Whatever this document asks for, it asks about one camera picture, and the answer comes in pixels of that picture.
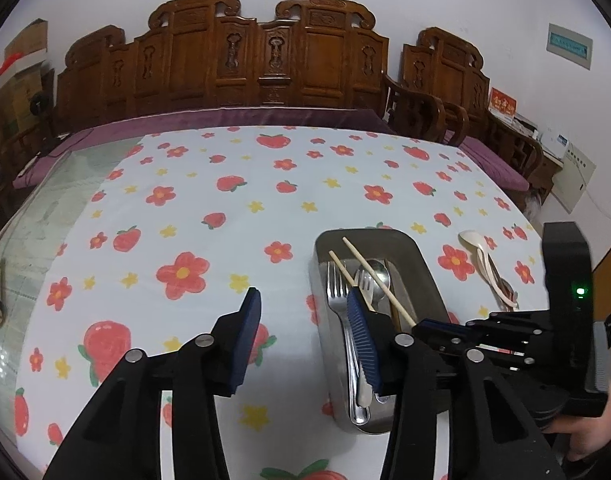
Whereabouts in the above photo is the rectangular metal tray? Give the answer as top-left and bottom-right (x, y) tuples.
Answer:
(308, 227), (456, 436)

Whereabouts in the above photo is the purple armchair cushion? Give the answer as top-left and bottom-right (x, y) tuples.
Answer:
(458, 137), (530, 193)

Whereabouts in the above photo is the large cardboard box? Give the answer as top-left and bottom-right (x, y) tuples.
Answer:
(0, 67), (53, 133)

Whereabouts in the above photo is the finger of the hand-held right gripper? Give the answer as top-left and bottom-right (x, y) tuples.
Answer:
(433, 342), (549, 391)
(411, 310), (553, 348)

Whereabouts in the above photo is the metal spoon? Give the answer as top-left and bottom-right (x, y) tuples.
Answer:
(354, 259), (392, 306)

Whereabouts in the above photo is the carved wooden sofa bench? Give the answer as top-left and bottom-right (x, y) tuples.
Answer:
(52, 0), (392, 138)

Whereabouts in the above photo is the wooden chopstick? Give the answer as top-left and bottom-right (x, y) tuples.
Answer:
(341, 237), (417, 326)
(328, 251), (376, 312)

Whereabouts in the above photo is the red gift box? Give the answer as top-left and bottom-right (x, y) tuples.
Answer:
(489, 86), (520, 123)

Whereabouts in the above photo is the carved wooden armchair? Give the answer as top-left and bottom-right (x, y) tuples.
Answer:
(383, 27), (545, 198)

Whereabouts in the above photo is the black cable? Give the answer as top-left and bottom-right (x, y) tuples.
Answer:
(18, 132), (81, 176)

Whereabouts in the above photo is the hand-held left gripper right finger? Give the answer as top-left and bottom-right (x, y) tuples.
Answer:
(346, 287), (569, 480)

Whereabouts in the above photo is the white box with blue label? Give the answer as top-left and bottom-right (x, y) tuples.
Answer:
(543, 127), (571, 153)

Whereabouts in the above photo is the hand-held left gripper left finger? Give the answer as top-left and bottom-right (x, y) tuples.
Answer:
(44, 287), (262, 480)

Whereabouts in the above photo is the beige plastic spoon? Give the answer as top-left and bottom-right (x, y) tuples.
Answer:
(478, 250), (520, 309)

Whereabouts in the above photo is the person's right hand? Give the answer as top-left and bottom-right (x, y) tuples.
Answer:
(541, 395), (611, 464)

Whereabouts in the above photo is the wooden side table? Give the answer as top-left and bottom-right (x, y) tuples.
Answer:
(528, 135), (566, 211)

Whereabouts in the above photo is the strawberry flower printed tablecloth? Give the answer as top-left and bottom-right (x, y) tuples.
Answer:
(0, 125), (553, 480)

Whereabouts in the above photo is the grey wall panel green window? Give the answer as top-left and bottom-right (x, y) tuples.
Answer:
(545, 22), (593, 71)

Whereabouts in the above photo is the black standing fan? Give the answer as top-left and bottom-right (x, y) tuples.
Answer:
(29, 92), (53, 133)

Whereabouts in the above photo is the small metal fork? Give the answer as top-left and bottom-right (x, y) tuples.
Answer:
(356, 270), (377, 311)

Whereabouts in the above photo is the large metal fork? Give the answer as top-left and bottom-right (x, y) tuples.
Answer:
(326, 260), (373, 408)

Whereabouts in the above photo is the white wall distribution box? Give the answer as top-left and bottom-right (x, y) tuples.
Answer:
(553, 142), (597, 216)

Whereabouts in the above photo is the small cardboard box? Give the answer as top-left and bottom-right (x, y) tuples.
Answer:
(4, 19), (50, 68)

